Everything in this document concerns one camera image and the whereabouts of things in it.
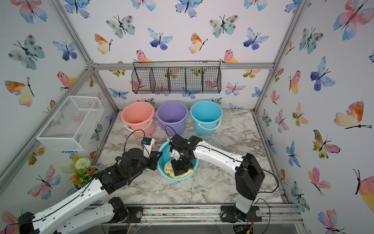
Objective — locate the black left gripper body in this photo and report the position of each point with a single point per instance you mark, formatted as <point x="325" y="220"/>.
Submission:
<point x="144" y="164"/>

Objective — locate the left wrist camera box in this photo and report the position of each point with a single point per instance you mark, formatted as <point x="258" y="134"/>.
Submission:
<point x="147" y="144"/>

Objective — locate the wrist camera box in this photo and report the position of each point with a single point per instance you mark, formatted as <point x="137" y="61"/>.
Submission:
<point x="147" y="144"/>
<point x="175" y="154"/>

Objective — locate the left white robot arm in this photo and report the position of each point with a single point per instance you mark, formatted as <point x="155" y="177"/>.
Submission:
<point x="105" y="182"/>

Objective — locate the purple plastic bucket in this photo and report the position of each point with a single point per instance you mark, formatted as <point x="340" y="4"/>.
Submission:
<point x="172" y="117"/>

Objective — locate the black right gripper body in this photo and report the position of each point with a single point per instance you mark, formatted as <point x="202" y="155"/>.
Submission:
<point x="180" y="165"/>

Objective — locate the white mesh wall basket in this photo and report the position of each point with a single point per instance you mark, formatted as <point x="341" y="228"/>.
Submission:
<point x="73" y="124"/>

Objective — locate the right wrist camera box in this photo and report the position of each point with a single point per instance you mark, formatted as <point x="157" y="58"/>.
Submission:
<point x="175" y="154"/>

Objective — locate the teal bucket with sticker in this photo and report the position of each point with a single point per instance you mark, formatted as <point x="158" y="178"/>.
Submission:
<point x="165" y="149"/>

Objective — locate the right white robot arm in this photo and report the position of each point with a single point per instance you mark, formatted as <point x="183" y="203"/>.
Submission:
<point x="248" y="174"/>

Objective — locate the pink plastic bucket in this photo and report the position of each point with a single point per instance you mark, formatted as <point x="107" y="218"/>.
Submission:
<point x="138" y="117"/>

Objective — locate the teal bucket at back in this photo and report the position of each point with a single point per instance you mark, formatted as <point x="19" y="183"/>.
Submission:
<point x="206" y="116"/>

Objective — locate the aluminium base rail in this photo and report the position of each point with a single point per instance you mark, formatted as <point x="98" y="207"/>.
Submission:
<point x="259" y="213"/>

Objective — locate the artificial flower pot plant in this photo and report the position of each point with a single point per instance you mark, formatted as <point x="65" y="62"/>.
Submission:
<point x="81" y="170"/>

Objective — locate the black wire wall basket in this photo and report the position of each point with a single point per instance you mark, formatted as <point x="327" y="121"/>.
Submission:
<point x="177" y="77"/>

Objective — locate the cream yellow microfibre cloth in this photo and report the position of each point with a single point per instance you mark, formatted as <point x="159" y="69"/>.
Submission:
<point x="169" y="170"/>

